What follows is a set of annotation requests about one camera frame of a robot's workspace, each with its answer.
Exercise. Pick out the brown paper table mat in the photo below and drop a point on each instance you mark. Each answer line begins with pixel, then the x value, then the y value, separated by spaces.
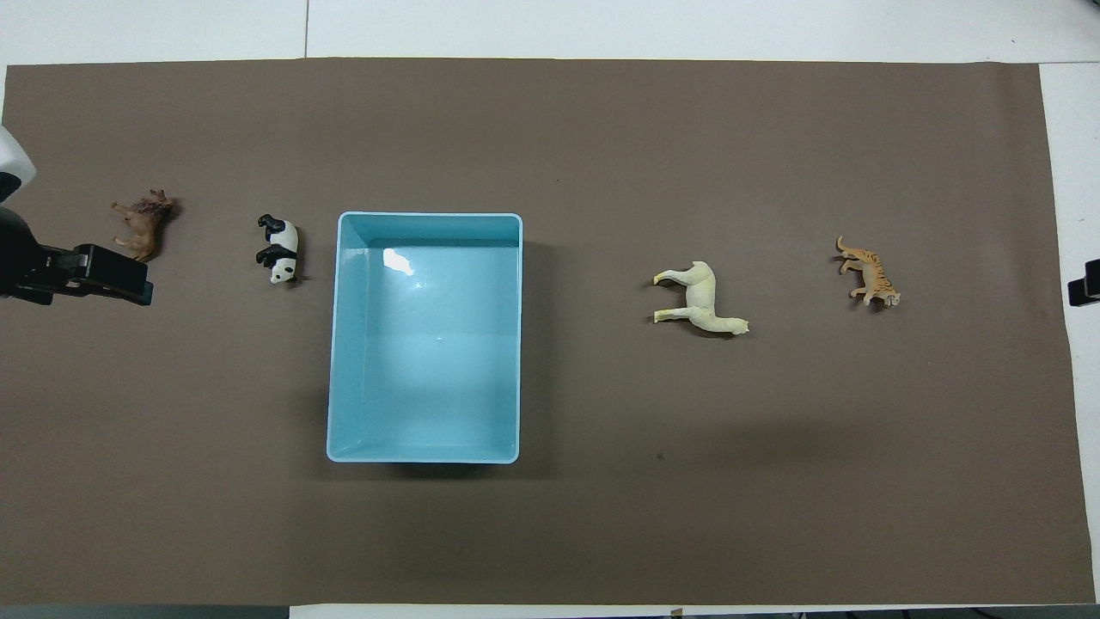
pixel 601 516

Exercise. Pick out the orange striped tiger toy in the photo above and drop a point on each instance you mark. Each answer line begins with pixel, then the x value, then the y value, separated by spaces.
pixel 868 271

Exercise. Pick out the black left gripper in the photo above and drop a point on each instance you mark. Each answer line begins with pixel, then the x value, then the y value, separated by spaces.
pixel 21 262

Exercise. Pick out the light blue plastic storage box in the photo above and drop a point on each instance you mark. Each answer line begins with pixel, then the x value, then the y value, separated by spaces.
pixel 425 361

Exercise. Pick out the brown lion toy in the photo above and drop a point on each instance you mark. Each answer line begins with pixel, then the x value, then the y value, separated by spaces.
pixel 144 225

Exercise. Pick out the cream white horse toy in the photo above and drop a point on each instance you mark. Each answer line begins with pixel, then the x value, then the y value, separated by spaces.
pixel 703 297

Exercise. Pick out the black and white panda toy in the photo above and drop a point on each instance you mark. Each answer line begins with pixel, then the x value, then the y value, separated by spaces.
pixel 283 245

